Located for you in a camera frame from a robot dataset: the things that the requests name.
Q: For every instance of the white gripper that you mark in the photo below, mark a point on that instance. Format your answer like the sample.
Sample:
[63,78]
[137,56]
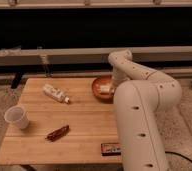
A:
[118,77]

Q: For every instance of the orange ceramic bowl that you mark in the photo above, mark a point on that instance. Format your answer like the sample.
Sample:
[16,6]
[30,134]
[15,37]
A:
[102,80]

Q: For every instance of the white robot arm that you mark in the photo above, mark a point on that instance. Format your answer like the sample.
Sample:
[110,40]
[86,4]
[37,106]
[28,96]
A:
[141,91]

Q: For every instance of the white item in bowl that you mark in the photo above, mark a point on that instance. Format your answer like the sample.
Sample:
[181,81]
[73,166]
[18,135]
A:
[104,89]

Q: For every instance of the wooden table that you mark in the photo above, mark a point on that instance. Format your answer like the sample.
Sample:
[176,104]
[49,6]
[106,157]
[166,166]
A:
[68,125]

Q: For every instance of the small dark box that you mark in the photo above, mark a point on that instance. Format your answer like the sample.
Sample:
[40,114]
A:
[110,149]

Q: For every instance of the white tube bottle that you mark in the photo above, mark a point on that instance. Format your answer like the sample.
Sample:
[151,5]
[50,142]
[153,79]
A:
[56,94]

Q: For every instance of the brown snack wrapper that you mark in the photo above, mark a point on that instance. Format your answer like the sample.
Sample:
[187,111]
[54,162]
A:
[53,136]

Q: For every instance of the white plastic cup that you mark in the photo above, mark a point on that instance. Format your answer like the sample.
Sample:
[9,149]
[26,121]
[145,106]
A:
[16,115]

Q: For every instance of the grey horizontal rail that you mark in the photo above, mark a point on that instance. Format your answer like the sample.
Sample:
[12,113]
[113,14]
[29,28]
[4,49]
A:
[15,57]

